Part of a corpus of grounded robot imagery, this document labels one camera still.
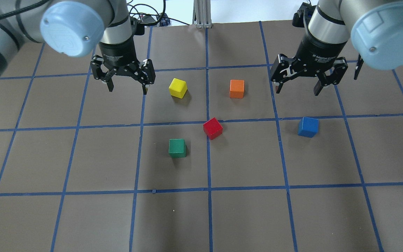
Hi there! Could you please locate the blue wooden block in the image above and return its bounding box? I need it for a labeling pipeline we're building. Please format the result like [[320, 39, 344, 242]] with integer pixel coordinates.
[[297, 117, 319, 138]]

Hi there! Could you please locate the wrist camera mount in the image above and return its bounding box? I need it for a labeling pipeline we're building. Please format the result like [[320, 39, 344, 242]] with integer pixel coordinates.
[[130, 16, 144, 36], [292, 2, 316, 28]]

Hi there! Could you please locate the green wooden block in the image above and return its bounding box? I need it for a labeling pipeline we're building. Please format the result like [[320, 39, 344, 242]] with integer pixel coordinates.
[[168, 139, 187, 158]]

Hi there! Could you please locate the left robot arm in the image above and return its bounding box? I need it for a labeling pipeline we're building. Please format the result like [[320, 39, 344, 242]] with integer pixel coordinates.
[[0, 0, 156, 94]]

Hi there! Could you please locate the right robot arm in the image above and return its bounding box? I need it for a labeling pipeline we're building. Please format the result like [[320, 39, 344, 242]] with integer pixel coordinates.
[[270, 0, 403, 96]]

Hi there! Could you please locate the yellow wooden block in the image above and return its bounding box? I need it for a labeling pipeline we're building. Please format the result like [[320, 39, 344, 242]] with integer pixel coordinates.
[[168, 78, 188, 99]]

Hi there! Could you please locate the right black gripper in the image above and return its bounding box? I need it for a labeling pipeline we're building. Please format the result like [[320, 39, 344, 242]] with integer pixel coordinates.
[[270, 35, 348, 96]]

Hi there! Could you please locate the aluminium frame post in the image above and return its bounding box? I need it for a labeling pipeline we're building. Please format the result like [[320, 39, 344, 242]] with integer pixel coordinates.
[[192, 0, 212, 29]]

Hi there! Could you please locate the red wooden block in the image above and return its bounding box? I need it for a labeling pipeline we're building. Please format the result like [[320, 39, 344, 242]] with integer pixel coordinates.
[[203, 117, 223, 140]]

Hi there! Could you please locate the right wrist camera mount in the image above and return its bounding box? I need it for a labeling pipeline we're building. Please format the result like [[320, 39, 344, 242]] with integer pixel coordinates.
[[292, 2, 316, 28]]

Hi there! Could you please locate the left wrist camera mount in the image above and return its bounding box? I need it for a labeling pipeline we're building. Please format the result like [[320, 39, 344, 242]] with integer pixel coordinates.
[[130, 16, 144, 36]]

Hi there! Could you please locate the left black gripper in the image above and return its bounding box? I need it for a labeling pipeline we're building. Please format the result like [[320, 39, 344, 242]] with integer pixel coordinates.
[[91, 40, 156, 95]]

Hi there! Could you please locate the orange wooden block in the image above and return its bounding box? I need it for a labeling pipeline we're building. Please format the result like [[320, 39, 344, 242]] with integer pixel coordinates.
[[229, 79, 245, 99]]

